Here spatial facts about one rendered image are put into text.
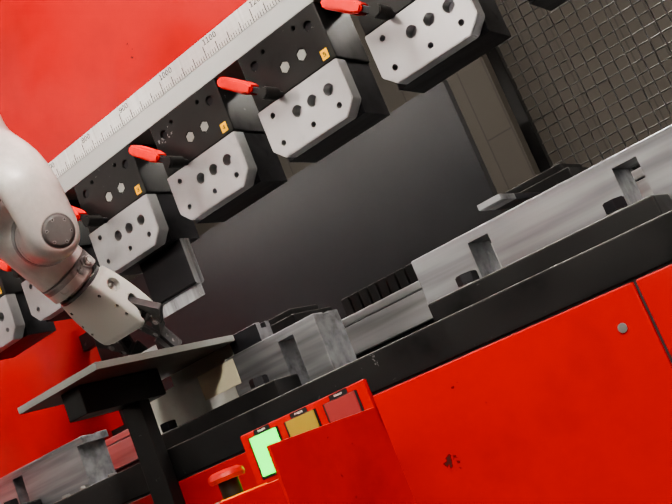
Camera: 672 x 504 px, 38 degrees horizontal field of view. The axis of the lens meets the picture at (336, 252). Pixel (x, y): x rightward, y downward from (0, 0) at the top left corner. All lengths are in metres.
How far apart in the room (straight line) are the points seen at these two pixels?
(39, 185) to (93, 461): 0.59
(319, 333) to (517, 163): 3.34
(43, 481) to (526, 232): 1.02
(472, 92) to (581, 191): 3.61
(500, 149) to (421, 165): 2.81
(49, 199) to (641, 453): 0.79
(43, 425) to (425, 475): 1.39
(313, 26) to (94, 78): 0.44
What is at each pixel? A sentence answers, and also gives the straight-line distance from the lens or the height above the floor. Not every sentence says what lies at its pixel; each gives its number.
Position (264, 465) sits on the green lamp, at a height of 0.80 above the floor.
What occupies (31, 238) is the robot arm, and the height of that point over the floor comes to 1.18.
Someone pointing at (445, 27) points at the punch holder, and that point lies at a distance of 1.21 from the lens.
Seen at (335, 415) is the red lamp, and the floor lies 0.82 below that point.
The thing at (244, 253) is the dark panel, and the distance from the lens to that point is 2.11.
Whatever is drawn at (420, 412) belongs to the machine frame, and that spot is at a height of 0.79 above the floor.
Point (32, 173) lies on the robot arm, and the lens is 1.34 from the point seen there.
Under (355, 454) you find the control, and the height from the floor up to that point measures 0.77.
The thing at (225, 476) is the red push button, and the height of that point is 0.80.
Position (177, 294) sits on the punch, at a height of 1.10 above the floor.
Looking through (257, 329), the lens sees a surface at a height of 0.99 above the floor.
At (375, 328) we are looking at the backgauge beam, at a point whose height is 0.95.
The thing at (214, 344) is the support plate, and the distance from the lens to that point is 1.42.
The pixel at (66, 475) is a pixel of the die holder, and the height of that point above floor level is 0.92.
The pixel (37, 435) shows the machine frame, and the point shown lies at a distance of 2.37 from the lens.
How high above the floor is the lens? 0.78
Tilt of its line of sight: 11 degrees up
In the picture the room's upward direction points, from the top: 22 degrees counter-clockwise
